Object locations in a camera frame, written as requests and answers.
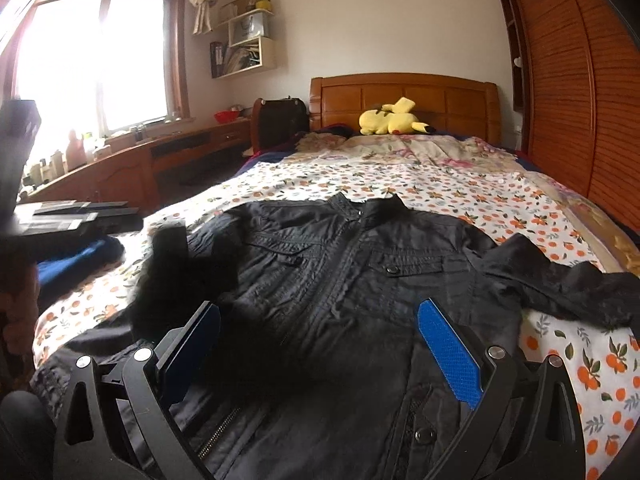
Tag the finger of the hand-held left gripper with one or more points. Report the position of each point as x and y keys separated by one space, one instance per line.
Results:
x=80 y=205
x=75 y=230

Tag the white paper bag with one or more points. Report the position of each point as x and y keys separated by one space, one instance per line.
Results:
x=250 y=27

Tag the wooden louvered wardrobe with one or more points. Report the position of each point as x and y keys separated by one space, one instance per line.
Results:
x=570 y=85

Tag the black jacket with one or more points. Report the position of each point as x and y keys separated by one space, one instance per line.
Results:
x=350 y=285

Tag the yellow cup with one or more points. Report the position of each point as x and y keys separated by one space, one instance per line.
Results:
x=264 y=3

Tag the person's left forearm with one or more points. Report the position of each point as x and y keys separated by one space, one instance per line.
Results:
x=20 y=310

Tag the orange print bed sheet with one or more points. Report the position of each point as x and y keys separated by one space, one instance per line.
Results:
x=450 y=195

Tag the navy blanket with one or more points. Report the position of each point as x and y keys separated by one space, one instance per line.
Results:
x=260 y=160

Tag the floral quilt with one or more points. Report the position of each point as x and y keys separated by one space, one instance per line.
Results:
x=440 y=152

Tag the yellow plush toy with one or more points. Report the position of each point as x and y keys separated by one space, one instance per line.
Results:
x=392 y=121

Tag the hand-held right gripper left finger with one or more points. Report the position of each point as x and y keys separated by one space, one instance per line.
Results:
x=196 y=340

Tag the white wall shelf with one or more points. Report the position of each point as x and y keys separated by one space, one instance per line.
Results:
x=267 y=55

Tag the wooden bed headboard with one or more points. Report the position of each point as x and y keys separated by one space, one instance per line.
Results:
x=400 y=92

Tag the blue garment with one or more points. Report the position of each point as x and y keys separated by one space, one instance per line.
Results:
x=75 y=265

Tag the row of small bottles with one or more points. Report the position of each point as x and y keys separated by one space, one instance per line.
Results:
x=75 y=152

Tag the wooden framed window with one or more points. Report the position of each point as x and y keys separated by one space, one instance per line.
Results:
x=90 y=60

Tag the dark binders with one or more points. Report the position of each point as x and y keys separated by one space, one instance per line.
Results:
x=217 y=60

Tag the wooden desk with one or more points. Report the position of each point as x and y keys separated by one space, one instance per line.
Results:
x=125 y=170

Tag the red bowl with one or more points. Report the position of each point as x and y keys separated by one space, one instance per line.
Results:
x=227 y=117

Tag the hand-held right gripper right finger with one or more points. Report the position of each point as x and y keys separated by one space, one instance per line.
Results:
x=450 y=355

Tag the black backpack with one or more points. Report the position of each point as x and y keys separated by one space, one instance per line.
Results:
x=282 y=122

